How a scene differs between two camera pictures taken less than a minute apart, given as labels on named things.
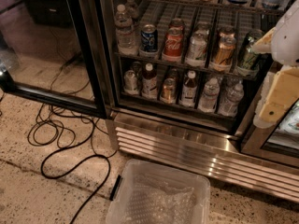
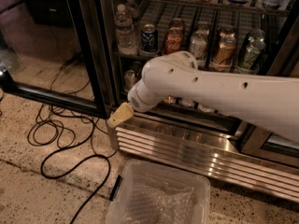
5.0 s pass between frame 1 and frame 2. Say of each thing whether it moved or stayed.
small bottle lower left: stayed
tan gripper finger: moved
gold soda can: stayed
